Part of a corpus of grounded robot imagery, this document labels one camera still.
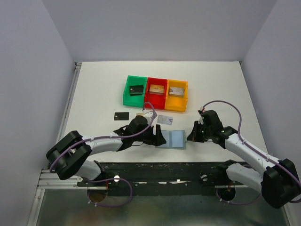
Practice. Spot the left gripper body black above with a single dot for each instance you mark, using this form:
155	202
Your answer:
147	137

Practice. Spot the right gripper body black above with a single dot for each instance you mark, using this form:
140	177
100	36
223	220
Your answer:
201	133

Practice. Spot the sage green card holder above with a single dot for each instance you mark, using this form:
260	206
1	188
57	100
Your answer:
175	139

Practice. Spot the silver VIP credit card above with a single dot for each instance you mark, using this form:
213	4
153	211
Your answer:
167	120

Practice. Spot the black credit card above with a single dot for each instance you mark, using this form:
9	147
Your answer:
121	116

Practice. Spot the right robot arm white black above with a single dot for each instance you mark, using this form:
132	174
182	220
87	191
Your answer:
276	180

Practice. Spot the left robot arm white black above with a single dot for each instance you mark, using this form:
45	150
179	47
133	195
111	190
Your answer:
69	156

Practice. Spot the black card stack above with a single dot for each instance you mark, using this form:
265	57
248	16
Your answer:
136	90

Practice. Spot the tan card stack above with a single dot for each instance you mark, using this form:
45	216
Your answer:
156	89

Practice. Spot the silver card stack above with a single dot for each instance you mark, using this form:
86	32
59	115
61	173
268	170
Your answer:
176	91

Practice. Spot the green plastic bin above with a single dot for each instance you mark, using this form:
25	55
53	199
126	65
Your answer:
134	101

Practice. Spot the red plastic bin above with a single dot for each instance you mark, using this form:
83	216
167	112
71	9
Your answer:
158	101

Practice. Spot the yellow plastic bin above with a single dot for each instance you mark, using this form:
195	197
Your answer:
177	104

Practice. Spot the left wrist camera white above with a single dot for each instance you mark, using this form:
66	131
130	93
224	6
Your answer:
149	116

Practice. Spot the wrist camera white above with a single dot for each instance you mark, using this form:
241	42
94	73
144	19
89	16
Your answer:
200	111
149	116

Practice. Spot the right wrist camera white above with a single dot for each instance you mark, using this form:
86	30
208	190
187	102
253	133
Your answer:
200	111

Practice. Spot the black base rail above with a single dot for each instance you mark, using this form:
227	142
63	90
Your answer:
160	179

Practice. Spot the aluminium frame rail left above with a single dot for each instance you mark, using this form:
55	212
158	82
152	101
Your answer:
68	104

